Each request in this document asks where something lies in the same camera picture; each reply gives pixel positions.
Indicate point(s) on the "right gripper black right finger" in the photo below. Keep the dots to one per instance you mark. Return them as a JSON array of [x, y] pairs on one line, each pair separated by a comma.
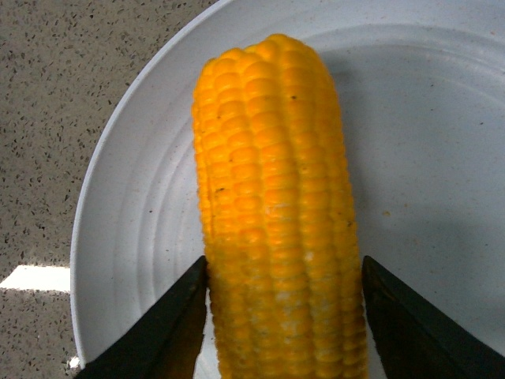
[[414, 339]]

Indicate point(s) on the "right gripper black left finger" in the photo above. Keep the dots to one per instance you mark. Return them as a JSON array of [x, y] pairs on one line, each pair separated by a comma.
[[166, 341]]

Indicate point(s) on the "yellow corn cob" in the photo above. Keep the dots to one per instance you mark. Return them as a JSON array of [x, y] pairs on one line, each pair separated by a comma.
[[278, 215]]

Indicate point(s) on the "light blue plate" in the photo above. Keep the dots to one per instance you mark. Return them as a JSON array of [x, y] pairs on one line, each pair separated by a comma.
[[421, 87]]

